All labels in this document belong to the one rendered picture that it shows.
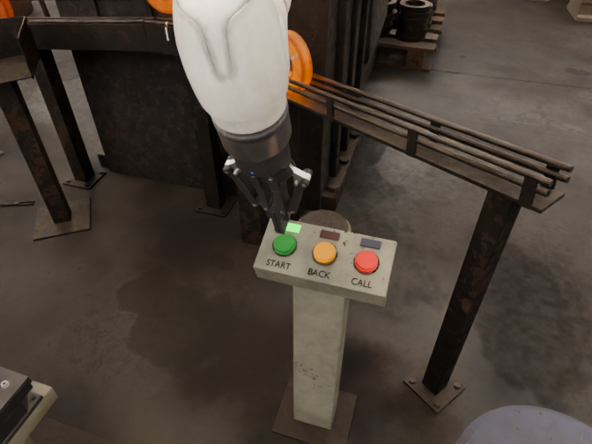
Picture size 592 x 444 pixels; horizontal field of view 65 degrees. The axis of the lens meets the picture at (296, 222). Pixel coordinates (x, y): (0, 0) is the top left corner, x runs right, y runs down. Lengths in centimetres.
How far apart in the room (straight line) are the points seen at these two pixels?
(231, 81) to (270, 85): 4
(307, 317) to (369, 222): 95
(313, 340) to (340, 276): 21
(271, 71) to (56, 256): 149
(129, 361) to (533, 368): 116
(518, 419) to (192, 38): 77
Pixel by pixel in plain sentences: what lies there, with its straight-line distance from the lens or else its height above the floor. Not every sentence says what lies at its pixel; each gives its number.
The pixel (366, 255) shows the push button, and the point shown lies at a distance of 82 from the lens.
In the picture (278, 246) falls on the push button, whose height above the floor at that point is 61.
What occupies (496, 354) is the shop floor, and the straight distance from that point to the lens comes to 153.
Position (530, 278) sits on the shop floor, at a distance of 178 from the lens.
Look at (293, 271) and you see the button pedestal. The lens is 82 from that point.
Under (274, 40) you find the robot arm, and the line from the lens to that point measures 46.
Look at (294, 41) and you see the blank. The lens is 121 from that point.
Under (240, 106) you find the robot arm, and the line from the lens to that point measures 48.
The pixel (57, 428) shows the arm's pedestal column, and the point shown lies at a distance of 142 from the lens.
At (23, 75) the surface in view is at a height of 61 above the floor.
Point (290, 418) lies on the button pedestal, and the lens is 131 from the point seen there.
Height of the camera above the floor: 119
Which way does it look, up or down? 41 degrees down
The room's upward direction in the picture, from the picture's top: straight up
